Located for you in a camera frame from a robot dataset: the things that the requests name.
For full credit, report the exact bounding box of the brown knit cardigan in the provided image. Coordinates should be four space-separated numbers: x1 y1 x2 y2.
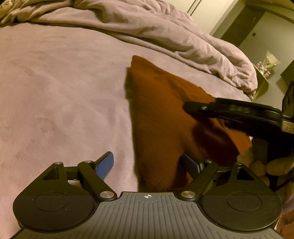
128 56 252 192

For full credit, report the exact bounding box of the person's right hand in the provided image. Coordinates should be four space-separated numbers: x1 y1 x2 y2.
237 147 293 198

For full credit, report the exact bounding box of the small side table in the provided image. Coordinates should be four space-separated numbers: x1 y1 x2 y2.
253 65 269 100

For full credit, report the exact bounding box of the purple bed sheet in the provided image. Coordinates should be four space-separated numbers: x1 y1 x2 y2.
1 23 248 238

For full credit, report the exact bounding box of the white wardrobe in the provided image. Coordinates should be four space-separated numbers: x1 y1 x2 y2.
167 0 241 35

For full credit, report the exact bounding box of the purple crumpled duvet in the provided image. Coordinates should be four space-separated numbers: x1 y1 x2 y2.
1 1 258 98

